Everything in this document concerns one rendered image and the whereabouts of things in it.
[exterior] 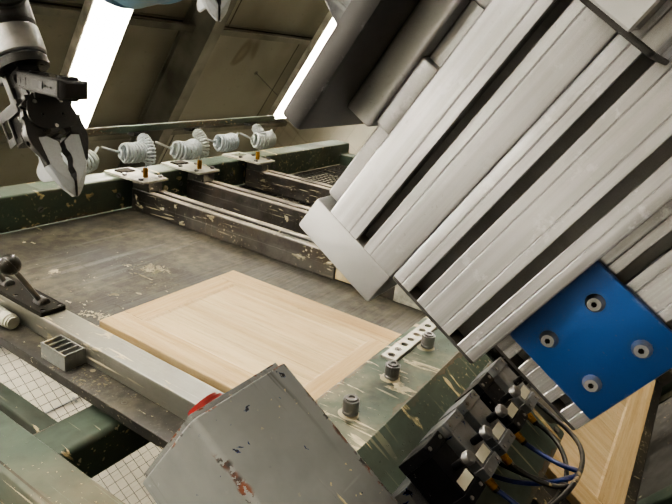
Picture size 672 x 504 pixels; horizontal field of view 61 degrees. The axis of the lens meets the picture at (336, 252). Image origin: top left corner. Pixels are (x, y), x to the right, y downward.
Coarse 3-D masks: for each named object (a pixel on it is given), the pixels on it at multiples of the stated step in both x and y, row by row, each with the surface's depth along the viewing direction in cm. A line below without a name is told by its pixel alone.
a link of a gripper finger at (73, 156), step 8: (72, 136) 85; (64, 144) 84; (72, 144) 85; (80, 144) 86; (64, 152) 85; (72, 152) 85; (80, 152) 86; (64, 160) 87; (72, 160) 84; (80, 160) 85; (72, 168) 84; (80, 168) 85; (72, 176) 85; (80, 176) 85; (80, 184) 85; (80, 192) 85
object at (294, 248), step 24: (120, 168) 189; (144, 168) 180; (144, 192) 179; (168, 192) 181; (168, 216) 175; (192, 216) 169; (216, 216) 164; (240, 216) 165; (240, 240) 161; (264, 240) 156; (288, 240) 151; (312, 264) 148
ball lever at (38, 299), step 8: (8, 256) 101; (16, 256) 102; (0, 264) 100; (8, 264) 100; (16, 264) 101; (8, 272) 101; (16, 272) 102; (24, 280) 104; (32, 288) 106; (40, 296) 108; (40, 304) 108
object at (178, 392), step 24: (24, 312) 108; (48, 336) 106; (72, 336) 101; (96, 336) 101; (96, 360) 98; (120, 360) 95; (144, 360) 96; (144, 384) 92; (168, 384) 90; (192, 384) 91; (168, 408) 90
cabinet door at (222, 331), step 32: (192, 288) 129; (224, 288) 131; (256, 288) 132; (128, 320) 112; (160, 320) 114; (192, 320) 115; (224, 320) 117; (256, 320) 118; (288, 320) 119; (320, 320) 121; (352, 320) 122; (160, 352) 103; (192, 352) 103; (224, 352) 105; (256, 352) 106; (288, 352) 107; (320, 352) 108; (352, 352) 109; (224, 384) 95; (320, 384) 98
